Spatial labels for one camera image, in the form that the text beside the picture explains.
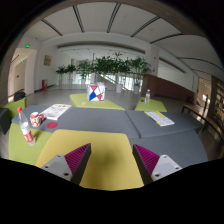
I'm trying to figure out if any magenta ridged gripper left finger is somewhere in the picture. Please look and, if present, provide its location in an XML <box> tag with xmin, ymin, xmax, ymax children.
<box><xmin>42</xmin><ymin>143</ymin><xmax>91</xmax><ymax>185</ymax></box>

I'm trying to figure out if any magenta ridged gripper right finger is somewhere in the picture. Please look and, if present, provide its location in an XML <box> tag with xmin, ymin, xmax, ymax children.
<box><xmin>132</xmin><ymin>144</ymin><xmax>181</xmax><ymax>185</ymax></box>

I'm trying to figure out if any clear water bottle red cap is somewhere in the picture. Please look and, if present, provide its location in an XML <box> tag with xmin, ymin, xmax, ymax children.
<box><xmin>17</xmin><ymin>107</ymin><xmax>35</xmax><ymax>146</ymax></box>

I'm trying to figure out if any far clear water bottle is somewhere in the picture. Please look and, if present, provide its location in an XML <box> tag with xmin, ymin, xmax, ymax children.
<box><xmin>144</xmin><ymin>89</ymin><xmax>151</xmax><ymax>104</ymax></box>

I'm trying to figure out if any grey modular sofa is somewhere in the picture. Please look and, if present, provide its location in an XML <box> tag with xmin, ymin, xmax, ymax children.
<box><xmin>11</xmin><ymin>104</ymin><xmax>209</xmax><ymax>169</ymax></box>

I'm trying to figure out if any yellow seat cushion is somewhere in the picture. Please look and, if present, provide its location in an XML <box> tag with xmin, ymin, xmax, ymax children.
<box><xmin>36</xmin><ymin>129</ymin><xmax>143</xmax><ymax>190</ymax></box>

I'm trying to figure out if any red round coaster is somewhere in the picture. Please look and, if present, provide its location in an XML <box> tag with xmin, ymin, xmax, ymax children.
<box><xmin>47</xmin><ymin>122</ymin><xmax>58</xmax><ymax>129</ymax></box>

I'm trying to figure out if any yellow white booklet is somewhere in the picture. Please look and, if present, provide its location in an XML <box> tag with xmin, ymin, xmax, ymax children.
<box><xmin>145</xmin><ymin>111</ymin><xmax>175</xmax><ymax>127</ymax></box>

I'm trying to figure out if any green seat cushion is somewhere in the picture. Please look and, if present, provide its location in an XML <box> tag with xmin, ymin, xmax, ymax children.
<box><xmin>8</xmin><ymin>123</ymin><xmax>52</xmax><ymax>165</ymax></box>

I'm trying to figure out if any open magazine on sofa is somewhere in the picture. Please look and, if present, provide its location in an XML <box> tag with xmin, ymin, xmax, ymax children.
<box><xmin>41</xmin><ymin>104</ymin><xmax>71</xmax><ymax>120</ymax></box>

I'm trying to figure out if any red and white mug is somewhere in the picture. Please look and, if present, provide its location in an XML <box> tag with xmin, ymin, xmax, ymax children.
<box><xmin>30</xmin><ymin>112</ymin><xmax>44</xmax><ymax>127</ymax></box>

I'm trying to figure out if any green ottoman with bottle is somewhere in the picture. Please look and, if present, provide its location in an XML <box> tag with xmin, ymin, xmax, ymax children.
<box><xmin>135</xmin><ymin>97</ymin><xmax>167</xmax><ymax>112</ymax></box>

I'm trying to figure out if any green ottoman with box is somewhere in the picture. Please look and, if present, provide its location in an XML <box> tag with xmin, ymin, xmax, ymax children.
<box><xmin>70</xmin><ymin>93</ymin><xmax>123</xmax><ymax>110</ymax></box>

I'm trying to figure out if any red blue white geometric box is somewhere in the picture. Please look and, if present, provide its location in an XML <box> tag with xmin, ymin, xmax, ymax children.
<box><xmin>87</xmin><ymin>82</ymin><xmax>105</xmax><ymax>101</ymax></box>

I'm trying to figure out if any green armchair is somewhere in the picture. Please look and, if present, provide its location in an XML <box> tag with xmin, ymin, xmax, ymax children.
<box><xmin>0</xmin><ymin>96</ymin><xmax>28</xmax><ymax>135</ymax></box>

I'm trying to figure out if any red fire extinguisher box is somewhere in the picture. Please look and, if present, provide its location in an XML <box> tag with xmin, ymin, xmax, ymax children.
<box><xmin>42</xmin><ymin>79</ymin><xmax>47</xmax><ymax>90</ymax></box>

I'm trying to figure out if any black bag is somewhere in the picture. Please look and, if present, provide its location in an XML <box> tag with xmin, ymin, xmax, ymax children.
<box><xmin>14</xmin><ymin>91</ymin><xmax>26</xmax><ymax>101</ymax></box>

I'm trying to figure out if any row of potted plants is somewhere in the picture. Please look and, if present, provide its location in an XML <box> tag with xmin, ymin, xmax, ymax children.
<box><xmin>56</xmin><ymin>53</ymin><xmax>151</xmax><ymax>87</ymax></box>

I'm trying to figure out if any framed wall picture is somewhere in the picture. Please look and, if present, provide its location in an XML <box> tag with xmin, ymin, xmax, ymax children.
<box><xmin>44</xmin><ymin>55</ymin><xmax>52</xmax><ymax>66</ymax></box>

